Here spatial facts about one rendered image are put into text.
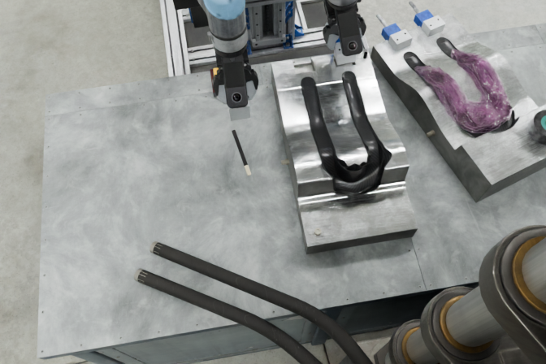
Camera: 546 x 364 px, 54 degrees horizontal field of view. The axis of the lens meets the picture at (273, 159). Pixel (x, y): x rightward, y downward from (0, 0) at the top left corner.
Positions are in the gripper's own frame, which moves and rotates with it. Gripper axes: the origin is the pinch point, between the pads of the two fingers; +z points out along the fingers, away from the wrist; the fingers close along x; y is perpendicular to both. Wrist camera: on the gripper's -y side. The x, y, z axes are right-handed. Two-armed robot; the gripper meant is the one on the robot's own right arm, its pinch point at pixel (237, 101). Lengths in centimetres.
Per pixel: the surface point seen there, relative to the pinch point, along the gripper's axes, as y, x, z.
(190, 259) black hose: -33.9, 16.4, 9.5
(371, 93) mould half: 0.2, -34.1, 6.4
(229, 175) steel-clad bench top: -12.0, 5.0, 14.9
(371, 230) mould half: -34.5, -25.5, 8.8
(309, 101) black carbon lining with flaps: 0.9, -18.2, 6.9
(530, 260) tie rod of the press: -61, -22, -62
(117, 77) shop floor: 85, 51, 95
